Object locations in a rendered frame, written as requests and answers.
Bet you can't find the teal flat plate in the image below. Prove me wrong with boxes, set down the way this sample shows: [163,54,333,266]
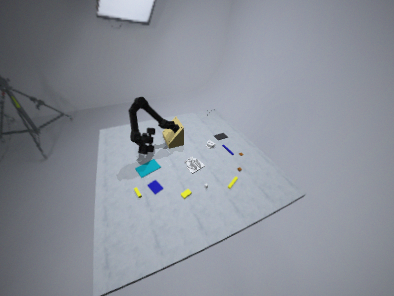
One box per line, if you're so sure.
[135,159,161,178]

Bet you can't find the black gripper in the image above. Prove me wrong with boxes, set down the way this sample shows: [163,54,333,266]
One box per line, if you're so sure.
[147,128,155,152]

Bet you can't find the blue flat square mat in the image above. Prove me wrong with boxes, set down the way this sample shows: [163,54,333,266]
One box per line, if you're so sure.
[148,180,163,194]

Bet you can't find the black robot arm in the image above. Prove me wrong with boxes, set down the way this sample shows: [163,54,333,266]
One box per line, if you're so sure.
[129,97,180,154]

